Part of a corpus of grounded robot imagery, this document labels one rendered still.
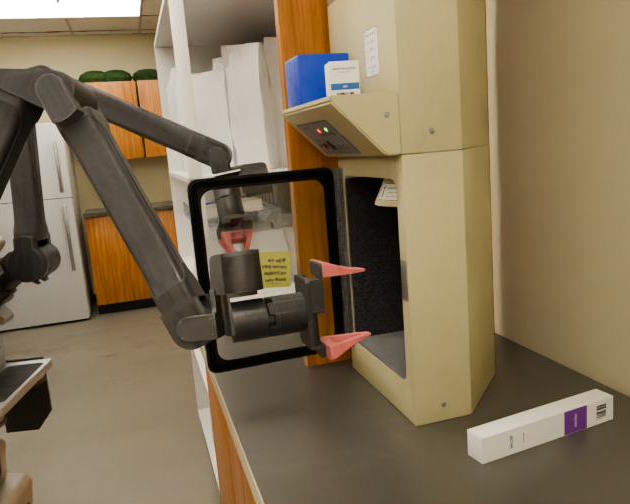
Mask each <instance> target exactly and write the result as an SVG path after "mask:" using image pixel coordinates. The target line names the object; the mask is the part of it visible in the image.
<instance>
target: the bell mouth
mask: <svg viewBox="0 0 630 504"><path fill-rule="evenodd" d="M375 205H377V206H383V207H397V191H396V185H395V183H394V181H393V180H392V179H384V180H383V182H382V185H381V188H380V190H379V193H378V196H377V198H376V201H375Z"/></svg>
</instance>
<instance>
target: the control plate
mask: <svg viewBox="0 0 630 504"><path fill-rule="evenodd" d="M297 127H298V128H299V129H300V130H301V131H302V132H303V133H305V134H306V135H307V136H308V137H309V138H310V139H311V140H312V141H313V142H314V143H316V144H317V145H318V146H319V147H320V148H321V149H322V150H323V151H324V152H325V153H327V154H349V153H361V152H360V151H358V150H357V149H356V148H355V147H354V146H353V145H352V144H351V143H350V142H349V141H348V140H347V139H346V138H344V137H343V136H342V135H341V134H340V133H339V132H338V131H337V130H336V129H335V128H334V127H333V126H332V125H331V124H329V123H328V122H327V121H326V120H321V121H316V122H312V123H307V124H302V125H297ZM324 128H326V129H327V130H328V132H327V131H325V129H324ZM317 129H319V130H320V131H321V133H320V132H318V130H317ZM325 141H329V142H330V143H331V144H332V145H334V144H333V142H334V143H335V144H337V145H338V143H337V142H339V143H340V144H341V145H342V144H343V143H342V142H344V143H345V144H346V146H345V145H344V146H335V148H336V149H337V150H334V149H333V148H332V147H330V146H329V145H328V144H327V143H326V142H325ZM323 143H325V144H326V145H327V146H328V147H329V148H328V149H327V148H325V147H324V146H323ZM319 144H321V145H322V146H323V147H324V148H323V147H321V146H320V145H319Z"/></svg>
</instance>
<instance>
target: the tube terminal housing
mask: <svg viewBox="0 0 630 504"><path fill-rule="evenodd" d="M327 11H328V25H329V39H330V53H348V54H349V60H358V64H359V80H360V94H364V93H382V92H396V93H397V94H398V107H399V125H400V144H401V153H400V154H399V155H398V156H372V157H338V168H342V173H343V188H344V202H345V216H346V230H347V245H348V259H349V267H350V255H349V241H348V226H347V212H346V198H345V179H347V178H357V177H372V178H384V179H392V180H393V181H394V183H395V185H396V191H397V210H398V228H399V246H400V259H402V260H404V261H406V266H407V285H408V302H407V301H406V300H404V299H402V301H403V319H404V337H405V355H406V379H402V378H401V377H400V376H399V375H397V374H396V373H395V372H394V371H392V370H391V369H390V368H389V367H388V366H386V365H385V364H384V363H383V362H381V361H380V360H379V359H378V358H376V357H375V356H374V355H373V354H371V353H370V352H369V351H368V350H366V349H365V348H364V347H363V346H362V345H360V344H359V343H356V344H355V347H353V346H352V347H351V350H352V364H353V368H355V369H356V370H357V371H358V372H359V373H360V374H361V375H362V376H363V377H364V378H365V379H366V380H367V381H368V382H369V383H371V384H372V385H373V386H374V387H375V388H376V389H377V390H378V391H379V392H380V393H381V394H382V395H383V396H384V397H385V398H387V399H388V400H389V401H390V402H391V403H392V404H393V405H394V406H395V407H396V408H397V409H398V410H399V411H400V412H401V413H403V414H404V415H405V416H406V417H407V418H408V419H409V420H410V421H411V422H412V423H413V424H414V425H415V426H420V425H425V424H429V423H433V422H438V421H442V420H447V419H451V418H456V417H460V416H465V415H469V414H472V412H473V411H474V409H475V407H476V405H477V404H478V402H479V400H480V399H481V397H482V395H483V393H484V392H485V390H486V388H487V387H488V385H489V383H490V381H491V380H492V378H493V376H494V375H495V353H494V317H493V280H492V244H491V208H490V171H489V145H488V144H489V139H488V103H487V67H486V30H485V0H335V1H334V2H333V3H332V4H330V5H329V6H328V7H327ZM375 25H377V33H378V50H379V67H380V74H379V75H376V76H373V77H370V78H367V79H366V67H365V51H364V34H363V32H364V31H366V30H368V29H369V28H371V27H373V26H375Z"/></svg>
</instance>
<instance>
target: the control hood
mask: <svg viewBox="0 0 630 504"><path fill-rule="evenodd" d="M281 115H282V117H283V118H284V119H285V120H286V121H287V122H289V123H290V124H291V125H292V126H293V127H294V128H295V129H296V130H297V131H298V132H300V133H301V134H302V135H303V136H304V137H305V138H306V139H307V140H308V141H309V142H311V143H312V144H313V145H314V146H315V147H316V148H317V149H318V150H319V151H321V152H322V153H323V154H324V155H325V156H328V157H372V156H398V155H399V154H400V153H401V144H400V125H399V107H398V94H397V93H396V92H382V93H364V94H347V95H331V96H327V97H324V98H321V99H318V100H315V101H312V102H308V103H305V104H302V105H299V106H296V107H293V108H289V109H286V110H283V111H282V112H281ZM321 120H326V121H327V122H328V123H329V124H331V125H332V126H333V127H334V128H335V129H336V130H337V131H338V132H339V133H340V134H341V135H342V136H343V137H344V138H346V139H347V140H348V141H349V142H350V143H351V144H352V145H353V146H354V147H355V148H356V149H357V150H358V151H360V152H361V153H349V154H327V153H325V152H324V151H323V150H322V149H321V148H320V147H319V146H318V145H317V144H316V143H314V142H313V141H312V140H311V139H310V138H309V137H308V136H307V135H306V134H305V133H303V132H302V131H301V130H300V129H299V128H298V127H297V125H302V124H307V123H312V122H316V121H321Z"/></svg>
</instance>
